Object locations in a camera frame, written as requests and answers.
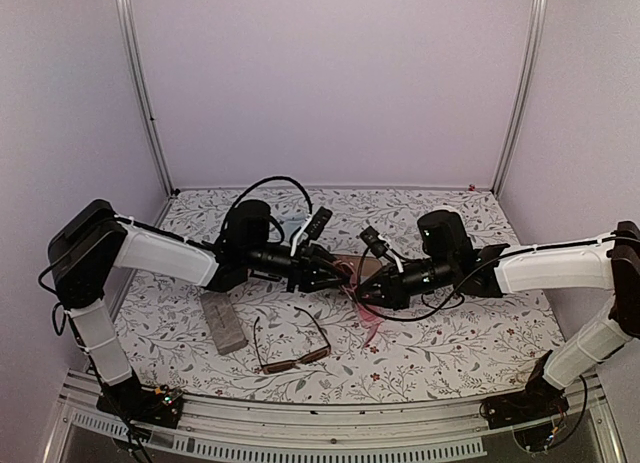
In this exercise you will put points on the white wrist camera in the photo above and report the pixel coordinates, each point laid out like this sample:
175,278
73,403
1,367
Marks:
381,248
313,227

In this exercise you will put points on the aluminium frame post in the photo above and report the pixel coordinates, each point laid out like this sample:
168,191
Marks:
534,36
125,15

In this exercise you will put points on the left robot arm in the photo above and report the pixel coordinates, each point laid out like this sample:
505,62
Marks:
82,255

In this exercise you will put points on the pink sunglasses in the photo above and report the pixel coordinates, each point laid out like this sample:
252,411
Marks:
367,318

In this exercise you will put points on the floral tablecloth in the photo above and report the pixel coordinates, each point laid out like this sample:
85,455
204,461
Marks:
483,346

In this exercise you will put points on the right aluminium frame post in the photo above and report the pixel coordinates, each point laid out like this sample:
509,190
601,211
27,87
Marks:
534,36

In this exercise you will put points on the left aluminium frame post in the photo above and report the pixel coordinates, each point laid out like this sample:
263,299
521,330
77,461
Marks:
125,15

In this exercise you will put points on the brown sunglasses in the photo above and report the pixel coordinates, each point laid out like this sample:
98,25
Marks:
275,367

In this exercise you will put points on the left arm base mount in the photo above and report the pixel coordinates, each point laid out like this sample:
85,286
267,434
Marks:
160,406

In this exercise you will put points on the front aluminium rail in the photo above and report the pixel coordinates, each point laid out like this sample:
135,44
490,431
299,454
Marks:
226,430

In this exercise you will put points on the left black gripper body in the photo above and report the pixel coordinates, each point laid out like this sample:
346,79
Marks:
300,265

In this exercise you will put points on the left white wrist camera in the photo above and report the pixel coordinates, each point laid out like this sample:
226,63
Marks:
313,227

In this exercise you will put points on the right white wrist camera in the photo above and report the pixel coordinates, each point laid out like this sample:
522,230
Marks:
381,248

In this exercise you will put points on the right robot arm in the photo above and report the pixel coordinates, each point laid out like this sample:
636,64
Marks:
608,262

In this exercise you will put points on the grey glasses case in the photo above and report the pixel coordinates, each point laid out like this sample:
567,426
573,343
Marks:
223,323

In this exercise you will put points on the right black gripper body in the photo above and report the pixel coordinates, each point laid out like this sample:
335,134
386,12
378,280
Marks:
400,296

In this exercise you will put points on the black glasses case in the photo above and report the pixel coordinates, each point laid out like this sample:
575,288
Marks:
369,266

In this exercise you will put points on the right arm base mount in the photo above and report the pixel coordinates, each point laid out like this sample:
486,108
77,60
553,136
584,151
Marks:
537,400

